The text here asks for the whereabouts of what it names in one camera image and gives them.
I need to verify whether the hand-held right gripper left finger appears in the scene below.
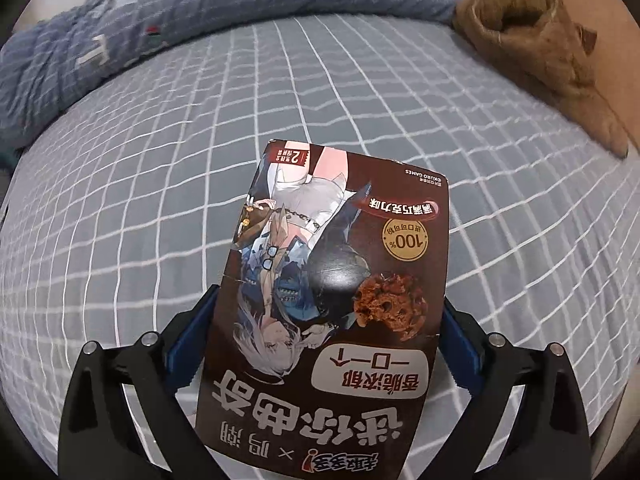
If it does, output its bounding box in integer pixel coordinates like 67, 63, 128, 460
59, 285, 221, 480

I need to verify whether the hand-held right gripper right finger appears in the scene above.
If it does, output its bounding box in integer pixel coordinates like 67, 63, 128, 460
429, 297, 591, 480

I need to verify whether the brown cookie box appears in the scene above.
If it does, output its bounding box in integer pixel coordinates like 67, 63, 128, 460
192, 139, 451, 480

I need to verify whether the grey checked bed sheet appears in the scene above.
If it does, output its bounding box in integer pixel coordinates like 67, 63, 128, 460
0, 10, 636, 466

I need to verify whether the brown fleece coat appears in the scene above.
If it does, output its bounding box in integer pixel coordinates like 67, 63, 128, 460
452, 0, 631, 158

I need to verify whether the blue striped duvet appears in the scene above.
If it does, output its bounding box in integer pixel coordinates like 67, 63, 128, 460
0, 0, 516, 148

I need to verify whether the wooden headboard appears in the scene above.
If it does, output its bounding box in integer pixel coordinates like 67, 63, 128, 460
515, 0, 640, 161

